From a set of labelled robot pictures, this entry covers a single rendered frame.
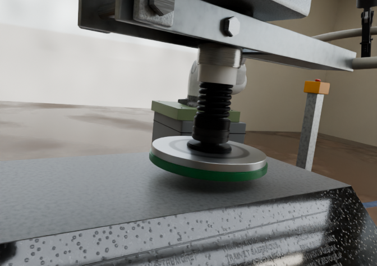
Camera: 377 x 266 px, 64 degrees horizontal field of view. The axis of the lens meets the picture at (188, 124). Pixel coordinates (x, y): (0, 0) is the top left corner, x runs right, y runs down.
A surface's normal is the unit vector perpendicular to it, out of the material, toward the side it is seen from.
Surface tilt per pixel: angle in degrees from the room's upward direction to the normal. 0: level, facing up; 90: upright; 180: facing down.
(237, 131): 90
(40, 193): 0
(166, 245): 45
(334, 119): 90
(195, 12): 90
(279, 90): 90
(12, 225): 0
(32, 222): 0
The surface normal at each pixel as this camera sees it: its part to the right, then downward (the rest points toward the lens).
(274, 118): 0.45, 0.18
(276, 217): 0.43, -0.58
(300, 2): 0.66, 0.18
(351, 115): -0.89, -0.03
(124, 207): 0.11, -0.98
